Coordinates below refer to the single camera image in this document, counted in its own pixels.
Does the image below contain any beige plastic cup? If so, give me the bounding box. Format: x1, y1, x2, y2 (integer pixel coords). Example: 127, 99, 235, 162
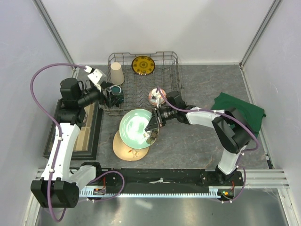
111, 62, 125, 85

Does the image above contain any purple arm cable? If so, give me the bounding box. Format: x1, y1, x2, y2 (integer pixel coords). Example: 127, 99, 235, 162
30, 63, 124, 223
156, 86, 260, 204

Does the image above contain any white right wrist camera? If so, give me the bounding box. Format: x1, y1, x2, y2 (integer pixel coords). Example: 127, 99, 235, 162
150, 87, 164, 106

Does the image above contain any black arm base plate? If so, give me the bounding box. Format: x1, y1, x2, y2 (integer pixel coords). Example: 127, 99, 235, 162
88, 168, 245, 194

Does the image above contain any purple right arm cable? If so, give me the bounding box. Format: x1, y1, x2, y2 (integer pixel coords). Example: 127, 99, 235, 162
156, 86, 260, 204

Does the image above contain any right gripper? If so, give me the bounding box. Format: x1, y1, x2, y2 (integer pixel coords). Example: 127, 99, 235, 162
145, 106, 176, 131

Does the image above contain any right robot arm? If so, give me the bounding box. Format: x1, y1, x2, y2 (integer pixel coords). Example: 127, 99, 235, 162
145, 91, 253, 186

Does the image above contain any yellow black patterned plate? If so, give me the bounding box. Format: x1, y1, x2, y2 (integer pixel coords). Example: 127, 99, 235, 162
131, 56, 156, 76

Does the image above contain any white red patterned bowl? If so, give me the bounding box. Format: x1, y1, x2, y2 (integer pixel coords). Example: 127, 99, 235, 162
147, 87, 167, 105

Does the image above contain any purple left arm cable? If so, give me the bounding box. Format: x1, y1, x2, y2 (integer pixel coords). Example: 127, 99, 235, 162
30, 63, 124, 223

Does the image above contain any black framed compartment box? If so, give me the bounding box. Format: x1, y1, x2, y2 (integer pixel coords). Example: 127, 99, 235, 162
42, 99, 103, 161

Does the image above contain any mint green flower plate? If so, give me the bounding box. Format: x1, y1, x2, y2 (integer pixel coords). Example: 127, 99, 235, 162
119, 109, 159, 149

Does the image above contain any green folded cloth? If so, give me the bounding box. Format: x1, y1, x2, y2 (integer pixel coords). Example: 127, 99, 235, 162
211, 92, 266, 138

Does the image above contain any cream bird pattern plate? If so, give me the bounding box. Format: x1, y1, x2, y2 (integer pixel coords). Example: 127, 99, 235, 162
112, 131, 149, 161

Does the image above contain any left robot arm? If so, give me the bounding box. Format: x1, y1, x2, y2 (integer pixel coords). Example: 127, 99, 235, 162
31, 78, 112, 208

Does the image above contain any grey wire dish rack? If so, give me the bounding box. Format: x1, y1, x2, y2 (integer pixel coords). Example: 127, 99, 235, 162
104, 51, 183, 115

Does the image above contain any dark green mug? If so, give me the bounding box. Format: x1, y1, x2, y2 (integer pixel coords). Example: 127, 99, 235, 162
110, 85, 124, 105

